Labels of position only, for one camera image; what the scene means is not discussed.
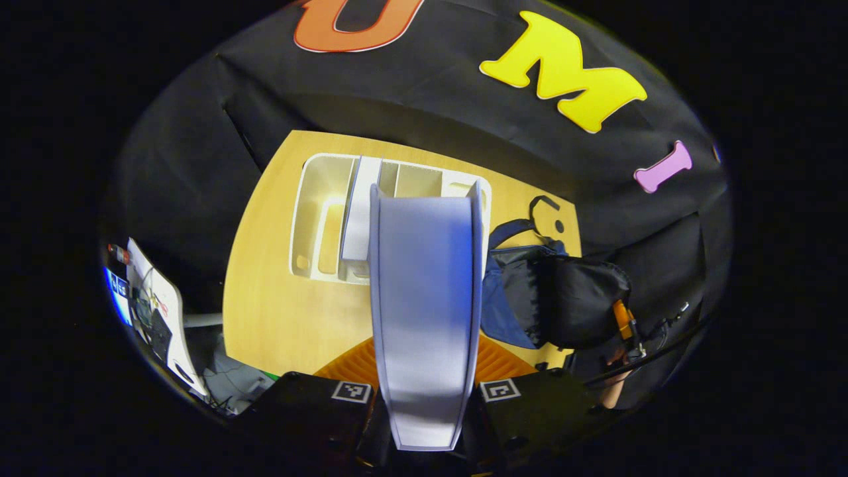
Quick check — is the white plastic bookshelf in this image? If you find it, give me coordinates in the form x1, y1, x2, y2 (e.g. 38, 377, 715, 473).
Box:
289, 152, 493, 287

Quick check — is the navy blue schoolbag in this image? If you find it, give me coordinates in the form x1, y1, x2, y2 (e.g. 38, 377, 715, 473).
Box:
480, 195, 631, 350

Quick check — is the white side desk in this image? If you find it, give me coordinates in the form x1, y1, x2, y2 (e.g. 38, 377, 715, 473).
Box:
126, 237, 211, 398

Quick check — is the computer monitor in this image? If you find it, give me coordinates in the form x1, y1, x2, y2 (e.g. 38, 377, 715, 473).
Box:
103, 265, 134, 327

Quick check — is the white book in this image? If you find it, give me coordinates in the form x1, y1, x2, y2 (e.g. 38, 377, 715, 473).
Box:
368, 180, 484, 452
340, 156, 384, 262

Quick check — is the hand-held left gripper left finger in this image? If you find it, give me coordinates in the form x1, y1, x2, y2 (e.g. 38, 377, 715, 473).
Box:
235, 337, 378, 468

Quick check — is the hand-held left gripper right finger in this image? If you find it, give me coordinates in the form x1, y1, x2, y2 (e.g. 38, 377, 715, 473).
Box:
460, 333, 600, 468

